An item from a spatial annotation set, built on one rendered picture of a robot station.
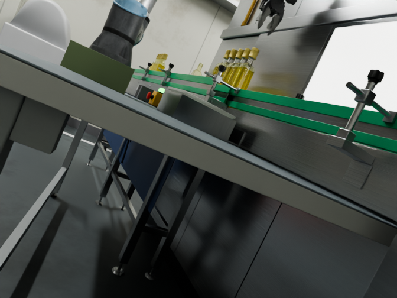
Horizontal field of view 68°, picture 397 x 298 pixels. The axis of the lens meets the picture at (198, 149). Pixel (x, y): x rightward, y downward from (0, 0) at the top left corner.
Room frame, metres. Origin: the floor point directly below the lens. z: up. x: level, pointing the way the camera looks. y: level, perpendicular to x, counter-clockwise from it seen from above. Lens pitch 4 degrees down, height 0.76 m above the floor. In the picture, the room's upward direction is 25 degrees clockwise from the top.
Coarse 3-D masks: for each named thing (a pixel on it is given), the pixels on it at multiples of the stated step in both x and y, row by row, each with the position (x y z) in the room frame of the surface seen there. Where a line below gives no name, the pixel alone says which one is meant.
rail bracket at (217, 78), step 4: (220, 68) 1.16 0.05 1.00; (224, 68) 1.17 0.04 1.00; (204, 72) 1.15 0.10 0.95; (208, 72) 1.15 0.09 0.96; (220, 72) 1.17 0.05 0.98; (212, 76) 1.16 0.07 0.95; (216, 76) 1.16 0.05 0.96; (220, 76) 1.17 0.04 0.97; (212, 80) 1.18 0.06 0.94; (216, 80) 1.16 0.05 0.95; (220, 80) 1.17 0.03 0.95; (216, 84) 1.17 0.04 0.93; (224, 84) 1.19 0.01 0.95; (228, 84) 1.19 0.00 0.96; (212, 88) 1.17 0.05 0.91; (232, 88) 1.21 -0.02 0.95; (236, 88) 1.22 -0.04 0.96; (208, 92) 1.17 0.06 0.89; (212, 92) 1.16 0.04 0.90; (236, 92) 1.21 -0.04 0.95; (212, 96) 1.17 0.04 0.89
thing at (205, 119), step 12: (168, 96) 1.00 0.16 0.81; (180, 96) 0.92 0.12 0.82; (168, 108) 0.96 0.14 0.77; (180, 108) 0.92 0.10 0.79; (192, 108) 0.93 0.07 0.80; (204, 108) 0.95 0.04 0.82; (180, 120) 0.92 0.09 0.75; (192, 120) 0.94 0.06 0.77; (204, 120) 0.96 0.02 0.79; (216, 120) 0.98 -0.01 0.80; (228, 120) 1.00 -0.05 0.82; (216, 132) 0.99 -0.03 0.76; (228, 132) 1.01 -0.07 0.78; (240, 132) 1.06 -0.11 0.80
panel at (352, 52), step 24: (384, 24) 0.98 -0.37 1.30; (336, 48) 1.11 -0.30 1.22; (360, 48) 1.02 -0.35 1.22; (384, 48) 0.95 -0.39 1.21; (336, 72) 1.06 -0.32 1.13; (360, 72) 0.98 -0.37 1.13; (384, 72) 0.91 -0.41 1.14; (312, 96) 1.11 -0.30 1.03; (336, 96) 1.02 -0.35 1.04; (384, 96) 0.88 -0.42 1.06
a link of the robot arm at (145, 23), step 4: (136, 0) 1.17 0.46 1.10; (140, 0) 1.17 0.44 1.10; (144, 0) 1.17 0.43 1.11; (148, 0) 1.18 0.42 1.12; (152, 0) 1.19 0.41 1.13; (156, 0) 1.21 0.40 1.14; (144, 4) 1.18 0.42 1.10; (148, 4) 1.19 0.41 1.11; (152, 4) 1.20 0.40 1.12; (148, 8) 1.19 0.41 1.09; (152, 8) 1.22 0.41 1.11; (148, 12) 1.20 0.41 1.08; (148, 16) 1.19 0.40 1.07; (144, 20) 1.18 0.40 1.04; (148, 20) 1.20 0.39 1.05; (144, 24) 1.19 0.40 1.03; (144, 28) 1.20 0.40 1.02; (140, 36) 1.18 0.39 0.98; (136, 40) 1.19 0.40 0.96; (140, 40) 1.24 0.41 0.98; (136, 44) 1.26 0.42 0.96
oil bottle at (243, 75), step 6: (240, 66) 1.31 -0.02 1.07; (246, 66) 1.28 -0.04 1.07; (252, 66) 1.29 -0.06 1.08; (240, 72) 1.29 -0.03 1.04; (246, 72) 1.28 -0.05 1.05; (252, 72) 1.30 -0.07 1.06; (234, 78) 1.31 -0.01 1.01; (240, 78) 1.28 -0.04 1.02; (246, 78) 1.29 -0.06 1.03; (234, 84) 1.29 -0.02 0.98; (240, 84) 1.28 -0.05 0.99; (246, 84) 1.29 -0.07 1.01; (234, 108) 1.29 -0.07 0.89
